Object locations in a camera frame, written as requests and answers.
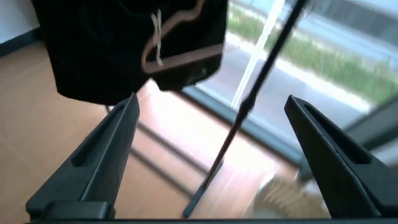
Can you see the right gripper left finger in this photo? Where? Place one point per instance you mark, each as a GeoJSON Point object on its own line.
{"type": "Point", "coordinates": [105, 180]}

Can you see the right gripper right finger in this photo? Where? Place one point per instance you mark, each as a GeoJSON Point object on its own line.
{"type": "Point", "coordinates": [351, 193]}

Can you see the black garment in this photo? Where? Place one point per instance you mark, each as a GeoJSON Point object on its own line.
{"type": "Point", "coordinates": [93, 62]}

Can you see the pink clothes hanger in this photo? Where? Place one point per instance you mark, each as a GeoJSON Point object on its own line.
{"type": "Point", "coordinates": [186, 57]}

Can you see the white laundry basket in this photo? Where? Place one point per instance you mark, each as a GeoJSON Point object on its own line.
{"type": "Point", "coordinates": [280, 199]}

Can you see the black clothes rack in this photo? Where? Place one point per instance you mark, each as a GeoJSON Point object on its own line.
{"type": "Point", "coordinates": [248, 104]}

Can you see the window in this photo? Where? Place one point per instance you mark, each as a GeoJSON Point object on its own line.
{"type": "Point", "coordinates": [342, 37]}

